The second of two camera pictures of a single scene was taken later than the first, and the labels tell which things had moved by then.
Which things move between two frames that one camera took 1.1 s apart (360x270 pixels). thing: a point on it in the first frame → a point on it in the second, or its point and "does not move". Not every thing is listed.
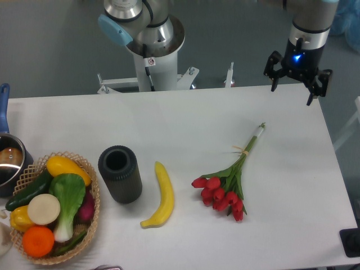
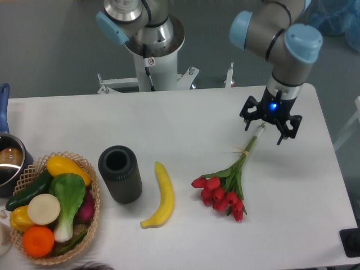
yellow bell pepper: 19,219 does not move
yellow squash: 58,165 does not move
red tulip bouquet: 223,189 does not move
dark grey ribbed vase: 119,168 does not move
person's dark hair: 105,267 → 92,265
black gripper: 302,63 → 273,107
